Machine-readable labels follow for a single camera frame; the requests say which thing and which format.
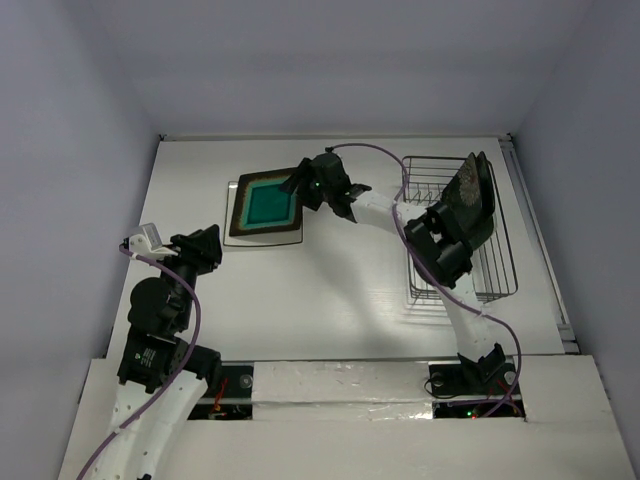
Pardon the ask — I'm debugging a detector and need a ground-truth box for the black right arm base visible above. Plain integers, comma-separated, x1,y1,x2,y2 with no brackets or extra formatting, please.
427,344,516,399

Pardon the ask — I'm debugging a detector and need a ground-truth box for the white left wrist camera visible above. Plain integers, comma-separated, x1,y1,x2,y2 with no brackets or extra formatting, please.
123,223,164,258

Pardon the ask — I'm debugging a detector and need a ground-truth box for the teal square plate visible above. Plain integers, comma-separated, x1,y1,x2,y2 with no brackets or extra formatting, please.
229,168,302,237

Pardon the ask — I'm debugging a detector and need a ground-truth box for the dark rear plate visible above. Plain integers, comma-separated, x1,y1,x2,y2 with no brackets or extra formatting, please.
470,152,496,250

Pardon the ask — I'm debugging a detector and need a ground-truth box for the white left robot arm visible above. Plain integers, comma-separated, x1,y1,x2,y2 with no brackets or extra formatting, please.
78,223,222,479

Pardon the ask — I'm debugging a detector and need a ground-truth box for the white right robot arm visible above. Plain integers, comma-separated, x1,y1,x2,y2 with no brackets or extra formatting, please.
279,150,505,392

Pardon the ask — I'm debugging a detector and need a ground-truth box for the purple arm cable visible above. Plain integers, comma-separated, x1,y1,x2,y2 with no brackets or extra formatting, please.
324,143,524,419
73,242,205,480

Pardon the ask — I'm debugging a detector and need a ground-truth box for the wire dish rack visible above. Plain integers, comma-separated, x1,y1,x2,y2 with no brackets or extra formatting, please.
402,155,518,306

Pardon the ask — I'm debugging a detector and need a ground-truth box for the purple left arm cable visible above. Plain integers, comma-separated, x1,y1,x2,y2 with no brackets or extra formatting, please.
73,242,205,480

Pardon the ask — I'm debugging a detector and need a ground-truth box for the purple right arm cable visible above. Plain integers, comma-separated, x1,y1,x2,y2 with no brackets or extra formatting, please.
324,143,524,419

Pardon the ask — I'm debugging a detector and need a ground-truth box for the dark patterned plate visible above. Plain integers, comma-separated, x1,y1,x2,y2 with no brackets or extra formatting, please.
440,153,481,235

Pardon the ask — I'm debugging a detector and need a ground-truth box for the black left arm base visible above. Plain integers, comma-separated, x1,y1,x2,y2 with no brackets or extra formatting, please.
211,363,254,401

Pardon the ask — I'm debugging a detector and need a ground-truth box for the white square plate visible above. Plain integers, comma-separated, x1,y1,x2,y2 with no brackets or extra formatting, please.
222,181,304,249

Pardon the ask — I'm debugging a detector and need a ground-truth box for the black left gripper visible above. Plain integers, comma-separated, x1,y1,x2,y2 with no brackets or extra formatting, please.
152,223,222,327

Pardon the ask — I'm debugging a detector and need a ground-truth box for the white foam block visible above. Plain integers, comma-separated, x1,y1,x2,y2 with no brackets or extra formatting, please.
251,361,432,404

